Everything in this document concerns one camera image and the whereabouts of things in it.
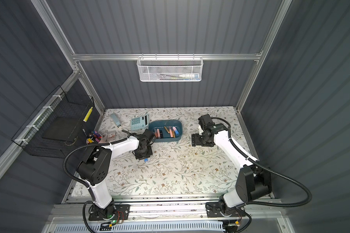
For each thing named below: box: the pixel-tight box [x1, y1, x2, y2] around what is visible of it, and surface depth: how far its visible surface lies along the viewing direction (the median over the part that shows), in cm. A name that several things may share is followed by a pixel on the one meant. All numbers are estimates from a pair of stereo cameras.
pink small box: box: [107, 132, 116, 140], surface depth 104 cm
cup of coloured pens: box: [86, 130, 103, 145], surface depth 89 cm
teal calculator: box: [130, 114, 150, 131], surface depth 111 cm
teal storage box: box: [148, 119, 183, 143], surface depth 107 cm
